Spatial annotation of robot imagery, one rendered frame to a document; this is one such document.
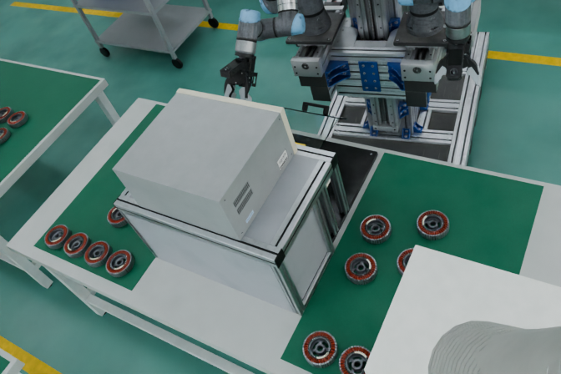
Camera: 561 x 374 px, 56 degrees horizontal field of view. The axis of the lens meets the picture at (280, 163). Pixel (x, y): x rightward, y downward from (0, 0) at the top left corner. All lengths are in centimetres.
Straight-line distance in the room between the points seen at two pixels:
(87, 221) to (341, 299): 123
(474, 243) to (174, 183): 104
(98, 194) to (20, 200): 162
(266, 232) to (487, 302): 66
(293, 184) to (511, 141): 183
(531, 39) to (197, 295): 286
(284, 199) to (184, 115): 44
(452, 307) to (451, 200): 79
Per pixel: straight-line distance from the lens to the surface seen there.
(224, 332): 193
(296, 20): 198
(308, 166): 175
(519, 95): 356
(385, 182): 213
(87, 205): 258
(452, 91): 328
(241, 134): 163
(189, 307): 203
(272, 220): 164
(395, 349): 129
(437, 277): 136
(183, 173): 160
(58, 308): 338
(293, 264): 171
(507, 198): 207
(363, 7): 244
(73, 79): 345
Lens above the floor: 240
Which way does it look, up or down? 46 degrees down
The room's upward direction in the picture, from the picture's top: 21 degrees counter-clockwise
